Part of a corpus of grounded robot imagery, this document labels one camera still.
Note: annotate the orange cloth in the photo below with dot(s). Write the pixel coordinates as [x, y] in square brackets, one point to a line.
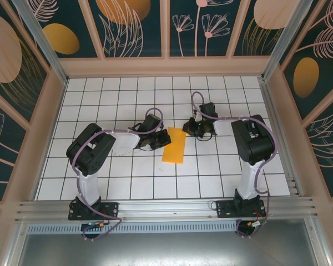
[174, 147]

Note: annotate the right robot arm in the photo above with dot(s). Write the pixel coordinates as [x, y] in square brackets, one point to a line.
[247, 183]

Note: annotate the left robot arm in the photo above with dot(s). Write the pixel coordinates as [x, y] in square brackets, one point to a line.
[86, 183]

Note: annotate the aluminium mounting rail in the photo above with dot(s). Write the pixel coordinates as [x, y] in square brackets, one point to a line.
[166, 207]

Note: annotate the aluminium frame post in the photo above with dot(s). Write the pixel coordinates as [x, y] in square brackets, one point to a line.
[41, 41]
[283, 36]

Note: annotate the aluminium side rail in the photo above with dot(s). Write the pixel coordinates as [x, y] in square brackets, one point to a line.
[280, 138]

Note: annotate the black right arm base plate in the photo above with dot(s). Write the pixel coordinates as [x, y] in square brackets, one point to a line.
[224, 210]

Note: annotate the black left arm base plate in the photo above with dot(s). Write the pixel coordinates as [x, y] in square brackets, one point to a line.
[111, 210]

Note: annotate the grey metal sheet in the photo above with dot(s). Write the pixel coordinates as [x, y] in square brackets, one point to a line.
[166, 249]

